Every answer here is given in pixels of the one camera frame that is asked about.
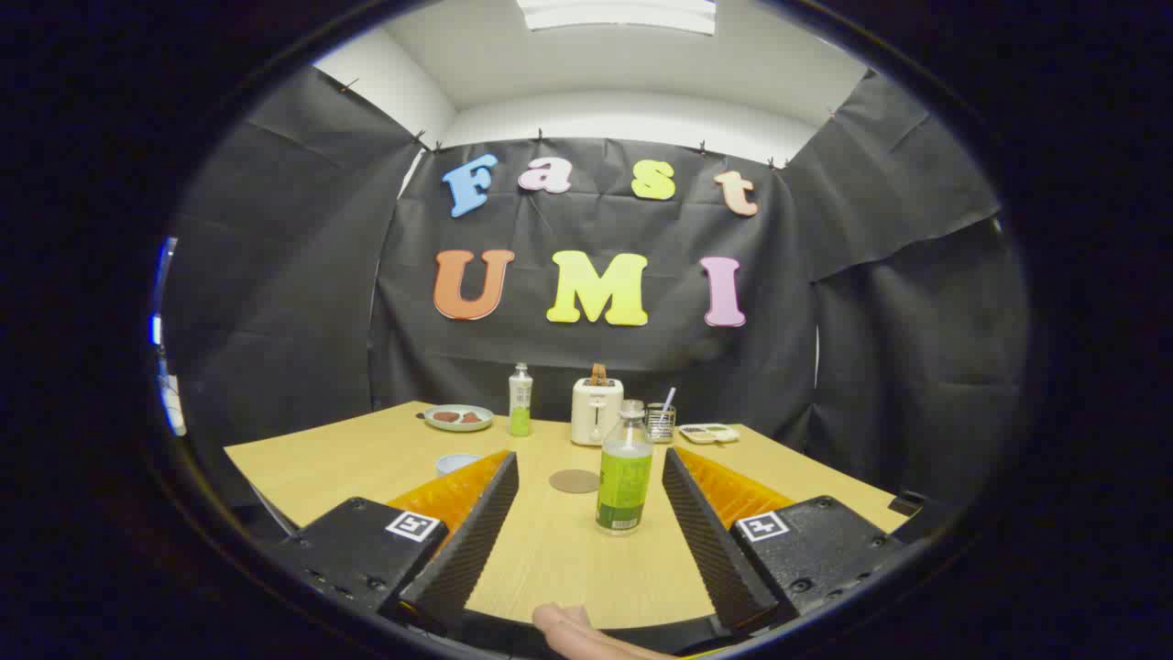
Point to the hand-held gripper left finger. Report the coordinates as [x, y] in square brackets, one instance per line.
[476, 541]

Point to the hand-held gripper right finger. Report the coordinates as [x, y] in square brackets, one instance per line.
[710, 541]

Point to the white cup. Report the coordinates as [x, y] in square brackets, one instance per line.
[454, 463]

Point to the green juice bottle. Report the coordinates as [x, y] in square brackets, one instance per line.
[623, 486]

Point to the round brown coaster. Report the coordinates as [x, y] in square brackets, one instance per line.
[575, 481]

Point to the small green white-labelled bottle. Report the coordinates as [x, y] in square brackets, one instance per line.
[520, 403]

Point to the wooden table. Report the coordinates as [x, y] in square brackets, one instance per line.
[550, 559]

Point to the white food tray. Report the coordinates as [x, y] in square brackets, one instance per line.
[708, 434]

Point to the pale green plate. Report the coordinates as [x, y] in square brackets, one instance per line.
[458, 426]

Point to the white straw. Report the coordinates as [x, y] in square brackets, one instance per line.
[668, 396]

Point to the white toaster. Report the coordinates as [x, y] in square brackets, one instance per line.
[596, 412]

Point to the bread slice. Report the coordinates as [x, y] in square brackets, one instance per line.
[597, 373]

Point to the white and blue device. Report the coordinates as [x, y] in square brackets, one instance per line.
[169, 394]

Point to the ceiling light panel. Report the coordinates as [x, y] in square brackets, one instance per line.
[614, 14]

